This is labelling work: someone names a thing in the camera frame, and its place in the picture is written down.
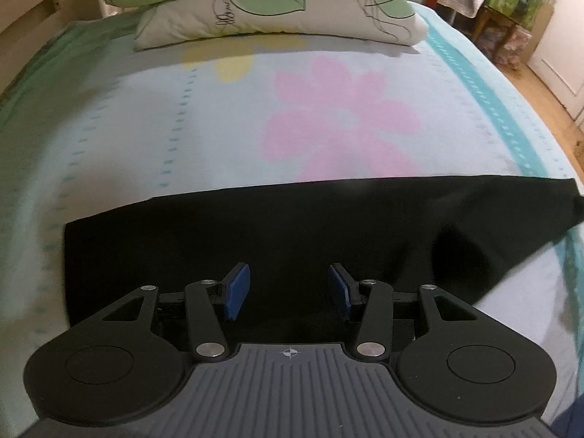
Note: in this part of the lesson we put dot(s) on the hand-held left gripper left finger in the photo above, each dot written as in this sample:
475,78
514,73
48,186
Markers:
237,289

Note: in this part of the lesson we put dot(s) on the black pants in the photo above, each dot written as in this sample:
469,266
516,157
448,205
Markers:
273,219

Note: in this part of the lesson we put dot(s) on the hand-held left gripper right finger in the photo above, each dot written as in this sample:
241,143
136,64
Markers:
341,289

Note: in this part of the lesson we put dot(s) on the floral bag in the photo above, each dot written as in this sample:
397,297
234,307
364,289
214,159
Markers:
513,48

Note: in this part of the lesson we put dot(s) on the wooden stool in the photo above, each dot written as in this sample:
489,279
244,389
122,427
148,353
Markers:
482,20

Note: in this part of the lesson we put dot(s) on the floral pastel blanket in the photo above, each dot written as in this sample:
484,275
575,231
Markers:
137,146

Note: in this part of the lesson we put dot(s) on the white door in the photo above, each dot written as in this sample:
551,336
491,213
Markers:
561,32

